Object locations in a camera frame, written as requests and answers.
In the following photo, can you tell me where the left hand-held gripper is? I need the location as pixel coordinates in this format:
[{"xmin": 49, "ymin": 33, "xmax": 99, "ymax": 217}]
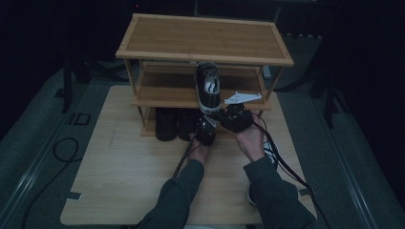
[{"xmin": 194, "ymin": 114, "xmax": 219, "ymax": 147}]

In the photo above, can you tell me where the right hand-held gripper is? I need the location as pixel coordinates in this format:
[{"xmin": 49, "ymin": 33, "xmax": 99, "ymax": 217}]
[{"xmin": 219, "ymin": 92, "xmax": 263, "ymax": 134}]

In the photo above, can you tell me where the black leather shoe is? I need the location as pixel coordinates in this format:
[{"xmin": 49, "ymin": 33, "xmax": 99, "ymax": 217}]
[
  {"xmin": 155, "ymin": 108, "xmax": 179, "ymax": 142},
  {"xmin": 177, "ymin": 108, "xmax": 201, "ymax": 142}
]

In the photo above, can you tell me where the black and white sneaker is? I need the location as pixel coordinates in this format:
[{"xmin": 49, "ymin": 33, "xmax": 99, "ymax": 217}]
[
  {"xmin": 245, "ymin": 139, "xmax": 281, "ymax": 207},
  {"xmin": 194, "ymin": 61, "xmax": 223, "ymax": 115}
]

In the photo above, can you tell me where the wooden shoe rack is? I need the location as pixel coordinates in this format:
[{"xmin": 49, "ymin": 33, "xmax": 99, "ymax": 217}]
[{"xmin": 115, "ymin": 12, "xmax": 295, "ymax": 138}]

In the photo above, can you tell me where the person's left hand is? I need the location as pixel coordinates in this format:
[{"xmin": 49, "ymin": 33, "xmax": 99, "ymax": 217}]
[{"xmin": 188, "ymin": 135, "xmax": 213, "ymax": 164}]

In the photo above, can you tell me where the person's right hand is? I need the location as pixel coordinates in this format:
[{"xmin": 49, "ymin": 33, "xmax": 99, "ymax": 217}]
[{"xmin": 234, "ymin": 114, "xmax": 267, "ymax": 163}]

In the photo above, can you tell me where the black metal stand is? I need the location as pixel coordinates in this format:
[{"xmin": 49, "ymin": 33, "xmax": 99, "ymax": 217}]
[
  {"xmin": 61, "ymin": 56, "xmax": 93, "ymax": 115},
  {"xmin": 309, "ymin": 71, "xmax": 352, "ymax": 129}
]

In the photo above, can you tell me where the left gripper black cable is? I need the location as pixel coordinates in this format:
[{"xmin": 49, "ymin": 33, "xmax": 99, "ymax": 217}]
[{"xmin": 171, "ymin": 139, "xmax": 196, "ymax": 179}]

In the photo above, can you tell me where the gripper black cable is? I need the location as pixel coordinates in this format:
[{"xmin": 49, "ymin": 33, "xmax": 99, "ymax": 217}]
[
  {"xmin": 251, "ymin": 113, "xmax": 332, "ymax": 229},
  {"xmin": 171, "ymin": 139, "xmax": 196, "ymax": 179}
]

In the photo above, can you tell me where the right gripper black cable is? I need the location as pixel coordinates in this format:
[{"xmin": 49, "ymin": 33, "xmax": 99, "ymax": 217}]
[{"xmin": 251, "ymin": 113, "xmax": 332, "ymax": 229}]

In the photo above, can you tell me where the black floor cable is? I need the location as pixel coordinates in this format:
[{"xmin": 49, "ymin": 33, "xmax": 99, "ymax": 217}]
[{"xmin": 21, "ymin": 136, "xmax": 81, "ymax": 229}]

